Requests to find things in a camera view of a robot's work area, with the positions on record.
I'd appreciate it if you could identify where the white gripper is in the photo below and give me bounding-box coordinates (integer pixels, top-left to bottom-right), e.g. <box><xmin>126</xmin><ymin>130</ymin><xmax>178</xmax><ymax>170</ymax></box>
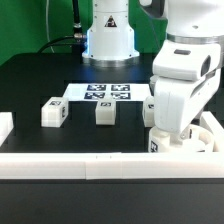
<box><xmin>152</xmin><ymin>40</ymin><xmax>221</xmax><ymax>140</ymax></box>

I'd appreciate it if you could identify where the white front fence bar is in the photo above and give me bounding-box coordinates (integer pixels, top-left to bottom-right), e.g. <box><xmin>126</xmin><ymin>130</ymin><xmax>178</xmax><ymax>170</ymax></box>
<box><xmin>0</xmin><ymin>152</ymin><xmax>224</xmax><ymax>180</ymax></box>

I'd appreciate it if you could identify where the white marker sheet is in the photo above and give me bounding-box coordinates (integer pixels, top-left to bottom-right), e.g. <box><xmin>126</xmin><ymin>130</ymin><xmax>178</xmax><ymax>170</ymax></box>
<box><xmin>63</xmin><ymin>83</ymin><xmax>151</xmax><ymax>101</ymax></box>

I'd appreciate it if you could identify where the white left fence bar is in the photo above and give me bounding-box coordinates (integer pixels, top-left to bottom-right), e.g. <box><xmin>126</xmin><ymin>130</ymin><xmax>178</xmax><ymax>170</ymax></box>
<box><xmin>0</xmin><ymin>112</ymin><xmax>14</xmax><ymax>147</ymax></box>

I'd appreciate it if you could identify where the black cable with connector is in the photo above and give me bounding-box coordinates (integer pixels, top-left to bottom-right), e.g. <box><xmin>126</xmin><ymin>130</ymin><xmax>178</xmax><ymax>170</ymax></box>
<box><xmin>36</xmin><ymin>0</ymin><xmax>88</xmax><ymax>54</ymax></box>

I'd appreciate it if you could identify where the thin white cable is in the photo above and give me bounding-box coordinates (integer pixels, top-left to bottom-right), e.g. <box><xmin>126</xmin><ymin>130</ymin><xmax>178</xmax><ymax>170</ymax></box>
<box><xmin>45</xmin><ymin>0</ymin><xmax>55</xmax><ymax>54</ymax></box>

